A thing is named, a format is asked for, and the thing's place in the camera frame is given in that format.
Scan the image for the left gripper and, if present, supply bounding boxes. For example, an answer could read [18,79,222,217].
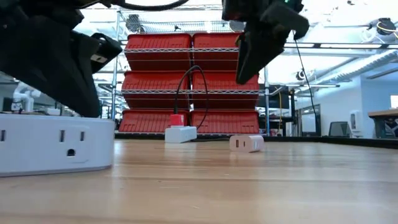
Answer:
[0,6,103,119]

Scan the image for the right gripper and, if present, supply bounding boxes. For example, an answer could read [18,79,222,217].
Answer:
[235,0,311,86]

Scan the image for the square white outlet hub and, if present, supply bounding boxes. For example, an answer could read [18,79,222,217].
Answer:
[0,113,116,178]

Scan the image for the black USB cable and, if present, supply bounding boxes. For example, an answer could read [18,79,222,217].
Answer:
[173,65,210,131]

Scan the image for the pink USB charger adapter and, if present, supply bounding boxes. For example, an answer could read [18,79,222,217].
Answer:
[229,134,266,154]

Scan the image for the red USB charger adapter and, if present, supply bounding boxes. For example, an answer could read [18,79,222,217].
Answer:
[170,113,185,129]

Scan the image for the long white power strip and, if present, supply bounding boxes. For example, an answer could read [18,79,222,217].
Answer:
[164,125,198,144]

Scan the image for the red plastic storage bin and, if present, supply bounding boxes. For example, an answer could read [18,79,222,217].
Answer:
[190,109,261,135]
[118,108,190,134]
[192,31,247,72]
[124,32,193,72]
[121,70,192,110]
[192,70,261,110]

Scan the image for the grey chair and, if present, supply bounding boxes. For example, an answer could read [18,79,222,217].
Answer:
[328,121,354,138]

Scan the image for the black ceiling device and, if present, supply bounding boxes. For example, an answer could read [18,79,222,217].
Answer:
[375,17,398,35]

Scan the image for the wooden table with black leg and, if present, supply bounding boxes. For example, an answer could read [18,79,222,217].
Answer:
[367,108,398,139]

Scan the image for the chrome wire shelf rack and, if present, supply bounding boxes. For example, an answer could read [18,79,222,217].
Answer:
[110,3,272,137]

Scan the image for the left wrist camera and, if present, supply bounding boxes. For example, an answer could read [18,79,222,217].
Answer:
[90,32,123,75]

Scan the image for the yellow hanging cable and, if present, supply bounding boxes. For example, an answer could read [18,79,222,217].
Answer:
[277,91,283,125]

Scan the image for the thin black hanging cable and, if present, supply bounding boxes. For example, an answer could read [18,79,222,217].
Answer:
[292,39,318,135]

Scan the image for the black aluminium table frame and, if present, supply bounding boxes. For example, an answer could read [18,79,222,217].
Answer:
[114,131,398,149]

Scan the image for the white ceiling duct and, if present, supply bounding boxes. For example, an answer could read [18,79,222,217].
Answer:
[329,49,398,85]

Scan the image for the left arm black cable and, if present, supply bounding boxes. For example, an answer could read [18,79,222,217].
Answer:
[110,0,190,12]

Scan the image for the white cable coil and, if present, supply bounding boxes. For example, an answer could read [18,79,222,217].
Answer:
[360,27,379,43]

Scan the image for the white wall dispenser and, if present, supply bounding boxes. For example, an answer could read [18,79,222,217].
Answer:
[349,110,365,138]

